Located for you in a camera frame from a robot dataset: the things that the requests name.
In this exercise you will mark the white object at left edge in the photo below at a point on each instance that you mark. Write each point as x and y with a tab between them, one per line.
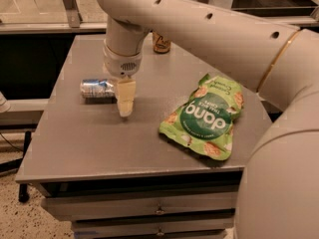
4	104

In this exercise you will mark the upper grey drawer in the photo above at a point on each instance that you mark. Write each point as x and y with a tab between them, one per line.
160	202

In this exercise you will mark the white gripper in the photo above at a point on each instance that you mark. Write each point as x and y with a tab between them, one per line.
122	65

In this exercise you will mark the brown gold drink can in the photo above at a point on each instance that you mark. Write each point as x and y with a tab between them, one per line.
161	44

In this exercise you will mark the green dang chips bag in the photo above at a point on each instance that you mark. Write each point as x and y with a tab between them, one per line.
204	124

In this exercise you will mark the grey drawer cabinet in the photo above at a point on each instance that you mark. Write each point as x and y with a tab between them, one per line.
81	148

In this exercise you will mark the lower grey drawer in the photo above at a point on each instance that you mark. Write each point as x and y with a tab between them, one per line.
158	226

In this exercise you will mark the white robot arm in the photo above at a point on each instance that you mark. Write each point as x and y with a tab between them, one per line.
278	196

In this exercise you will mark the blue silver redbull can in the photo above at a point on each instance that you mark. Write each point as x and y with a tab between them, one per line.
96	89

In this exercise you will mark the left metal railing bracket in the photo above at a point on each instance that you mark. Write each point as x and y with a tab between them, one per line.
73	14

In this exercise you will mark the grey drawer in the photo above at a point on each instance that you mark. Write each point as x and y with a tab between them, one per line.
160	202
158	226

